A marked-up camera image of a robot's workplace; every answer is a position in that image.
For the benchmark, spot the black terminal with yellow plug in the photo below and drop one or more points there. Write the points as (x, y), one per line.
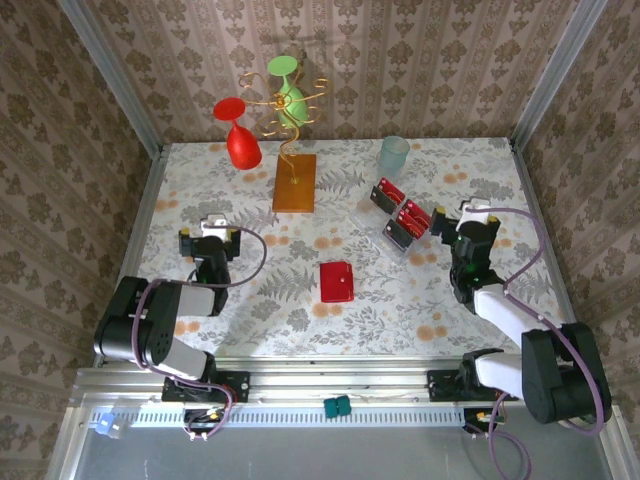
(200, 419)
(480, 419)

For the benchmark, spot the clear bluish plastic cup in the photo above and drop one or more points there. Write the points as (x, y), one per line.
(392, 160)

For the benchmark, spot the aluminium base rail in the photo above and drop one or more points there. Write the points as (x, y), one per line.
(340, 380)

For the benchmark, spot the aluminium table side rail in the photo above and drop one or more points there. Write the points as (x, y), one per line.
(139, 225)
(550, 250)

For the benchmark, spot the clear acrylic card stand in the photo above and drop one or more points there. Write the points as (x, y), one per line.
(367, 222)

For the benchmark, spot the grey metal tray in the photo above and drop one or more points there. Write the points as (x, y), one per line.
(325, 455)

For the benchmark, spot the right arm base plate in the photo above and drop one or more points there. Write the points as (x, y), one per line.
(442, 386)

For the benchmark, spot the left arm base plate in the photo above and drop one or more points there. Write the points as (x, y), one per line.
(235, 386)

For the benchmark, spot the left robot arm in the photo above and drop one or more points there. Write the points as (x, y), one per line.
(200, 300)

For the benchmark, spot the aluminium frame post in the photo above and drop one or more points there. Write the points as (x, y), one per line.
(116, 80)
(555, 75)

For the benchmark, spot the green wine glass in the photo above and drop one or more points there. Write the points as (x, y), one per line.
(291, 107)

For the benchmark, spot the red wine glass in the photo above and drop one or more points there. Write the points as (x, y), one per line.
(244, 147)

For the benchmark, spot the teal connector block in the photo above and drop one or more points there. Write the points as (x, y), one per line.
(337, 407)

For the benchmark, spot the red card holder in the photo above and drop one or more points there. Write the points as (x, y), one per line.
(336, 285)

